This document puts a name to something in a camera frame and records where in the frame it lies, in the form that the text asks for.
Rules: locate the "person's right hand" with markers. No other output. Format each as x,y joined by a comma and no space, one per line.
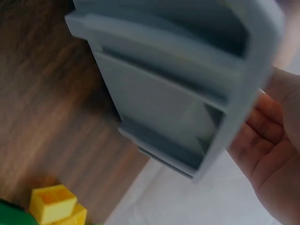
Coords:
279,150

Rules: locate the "person's right fingers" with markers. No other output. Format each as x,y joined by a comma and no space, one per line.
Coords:
263,122

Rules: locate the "grey plastic shelf rack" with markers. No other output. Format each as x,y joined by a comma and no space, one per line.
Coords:
164,93

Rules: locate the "yellow plastic open box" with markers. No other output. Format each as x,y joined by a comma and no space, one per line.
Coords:
77,214
52,204

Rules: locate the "green plastic object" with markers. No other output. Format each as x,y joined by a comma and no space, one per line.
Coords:
14,214

